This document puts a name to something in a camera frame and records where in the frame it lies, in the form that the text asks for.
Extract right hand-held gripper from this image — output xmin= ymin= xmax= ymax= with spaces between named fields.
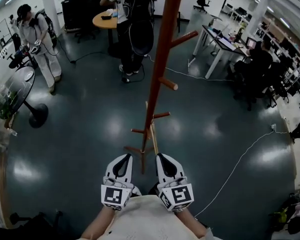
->
xmin=155 ymin=152 xmax=196 ymax=213

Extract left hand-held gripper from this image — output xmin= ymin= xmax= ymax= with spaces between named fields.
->
xmin=100 ymin=153 xmax=135 ymax=211

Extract wooden hanger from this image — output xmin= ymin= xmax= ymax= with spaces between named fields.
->
xmin=144 ymin=100 xmax=160 ymax=157

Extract person's right forearm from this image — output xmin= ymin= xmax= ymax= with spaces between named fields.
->
xmin=174 ymin=208 xmax=208 ymax=238

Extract person's left forearm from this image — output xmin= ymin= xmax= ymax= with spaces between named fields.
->
xmin=80 ymin=204 xmax=116 ymax=239

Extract person's black trousers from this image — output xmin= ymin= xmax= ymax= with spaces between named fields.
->
xmin=147 ymin=180 xmax=161 ymax=196

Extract person's white shoe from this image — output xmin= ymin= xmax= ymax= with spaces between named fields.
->
xmin=131 ymin=185 xmax=143 ymax=198

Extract person's cream knit top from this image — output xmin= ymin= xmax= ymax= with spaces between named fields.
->
xmin=74 ymin=194 xmax=214 ymax=240

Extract black office chair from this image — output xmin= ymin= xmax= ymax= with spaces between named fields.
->
xmin=0 ymin=210 xmax=65 ymax=240

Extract yellow green bag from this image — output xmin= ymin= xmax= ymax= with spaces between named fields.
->
xmin=269 ymin=207 xmax=290 ymax=225

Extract red wooden coat rack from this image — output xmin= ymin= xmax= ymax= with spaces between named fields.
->
xmin=123 ymin=0 xmax=200 ymax=176

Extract white office desk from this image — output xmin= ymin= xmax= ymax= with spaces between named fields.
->
xmin=191 ymin=24 xmax=253 ymax=80

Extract black bag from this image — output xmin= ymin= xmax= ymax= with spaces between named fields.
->
xmin=287 ymin=210 xmax=300 ymax=236

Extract black cabinets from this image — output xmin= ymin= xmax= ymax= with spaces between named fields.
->
xmin=60 ymin=0 xmax=111 ymax=33

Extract long white power cable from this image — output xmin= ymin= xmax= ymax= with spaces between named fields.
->
xmin=193 ymin=129 xmax=290 ymax=218

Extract thin white floor cable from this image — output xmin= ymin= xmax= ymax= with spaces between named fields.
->
xmin=144 ymin=54 xmax=235 ymax=83

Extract round black pedestal table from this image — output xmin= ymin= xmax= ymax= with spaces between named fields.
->
xmin=0 ymin=66 xmax=50 ymax=129

